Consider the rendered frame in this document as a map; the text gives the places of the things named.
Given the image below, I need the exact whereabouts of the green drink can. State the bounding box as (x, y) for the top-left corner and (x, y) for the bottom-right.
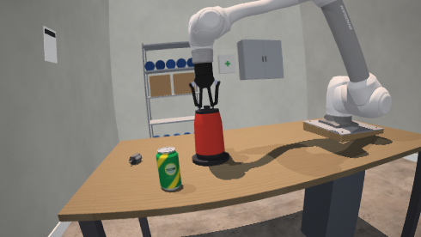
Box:
(156, 147), (181, 191)

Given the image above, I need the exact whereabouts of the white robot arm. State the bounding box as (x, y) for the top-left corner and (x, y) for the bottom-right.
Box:
(188, 0), (392, 128)

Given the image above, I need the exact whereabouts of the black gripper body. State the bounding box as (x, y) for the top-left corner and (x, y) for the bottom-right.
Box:
(194, 63), (215, 88)

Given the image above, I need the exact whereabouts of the dark grey round disc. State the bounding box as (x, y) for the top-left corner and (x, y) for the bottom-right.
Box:
(192, 151), (229, 166)

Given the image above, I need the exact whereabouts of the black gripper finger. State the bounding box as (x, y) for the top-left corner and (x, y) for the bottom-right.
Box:
(189, 80), (203, 109)
(206, 80), (220, 108)

